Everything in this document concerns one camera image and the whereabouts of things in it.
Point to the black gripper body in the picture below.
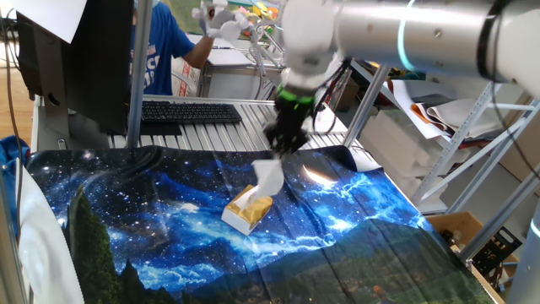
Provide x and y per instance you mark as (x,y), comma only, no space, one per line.
(291,122)

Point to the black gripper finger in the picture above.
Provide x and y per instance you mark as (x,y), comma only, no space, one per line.
(275,147)
(293,147)

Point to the white paper napkin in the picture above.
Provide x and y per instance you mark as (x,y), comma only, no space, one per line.
(270,177)
(246,200)

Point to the bare person forearm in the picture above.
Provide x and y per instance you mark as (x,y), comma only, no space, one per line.
(198,52)

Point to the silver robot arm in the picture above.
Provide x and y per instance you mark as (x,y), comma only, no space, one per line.
(422,38)

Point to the gold tissue pack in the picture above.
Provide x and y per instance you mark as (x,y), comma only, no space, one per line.
(253,213)

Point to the white grey desk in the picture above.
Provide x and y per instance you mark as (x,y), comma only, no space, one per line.
(228,80)

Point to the black computer keyboard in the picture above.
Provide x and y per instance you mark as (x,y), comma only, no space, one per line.
(185,113)

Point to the white foam block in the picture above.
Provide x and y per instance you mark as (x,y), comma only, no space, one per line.
(392,143)

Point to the white carton red print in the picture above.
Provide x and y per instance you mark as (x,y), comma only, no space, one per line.
(185,80)

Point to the black desk pad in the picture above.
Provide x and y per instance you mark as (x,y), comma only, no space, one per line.
(160,128)

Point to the white paper sheet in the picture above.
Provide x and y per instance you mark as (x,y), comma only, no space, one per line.
(50,17)
(405,97)

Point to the yellow toy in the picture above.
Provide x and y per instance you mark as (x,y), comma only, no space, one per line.
(259,7)

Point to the galaxy landscape print tablecloth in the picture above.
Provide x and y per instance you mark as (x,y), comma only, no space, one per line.
(169,202)

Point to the white handheld gripper device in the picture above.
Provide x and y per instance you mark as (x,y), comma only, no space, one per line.
(223,21)

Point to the person in blue shirt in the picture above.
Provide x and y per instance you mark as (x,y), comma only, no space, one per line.
(158,55)

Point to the green background table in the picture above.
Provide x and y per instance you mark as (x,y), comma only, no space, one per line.
(185,14)

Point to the grey metal shelf rack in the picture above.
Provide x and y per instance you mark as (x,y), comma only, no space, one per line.
(453,143)

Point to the beige material sheet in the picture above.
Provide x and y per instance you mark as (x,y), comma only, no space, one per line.
(464,118)

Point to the brown cardboard box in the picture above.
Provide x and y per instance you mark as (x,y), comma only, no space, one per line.
(455,221)

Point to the black computer monitor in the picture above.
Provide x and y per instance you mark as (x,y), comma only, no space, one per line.
(97,63)

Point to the blue cloth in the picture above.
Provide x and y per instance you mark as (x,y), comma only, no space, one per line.
(10,156)

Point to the aluminium frame strut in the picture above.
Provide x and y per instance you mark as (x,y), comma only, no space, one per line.
(367,105)
(498,215)
(139,76)
(8,262)

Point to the black metal bracket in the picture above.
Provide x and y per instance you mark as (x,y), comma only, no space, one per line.
(493,253)

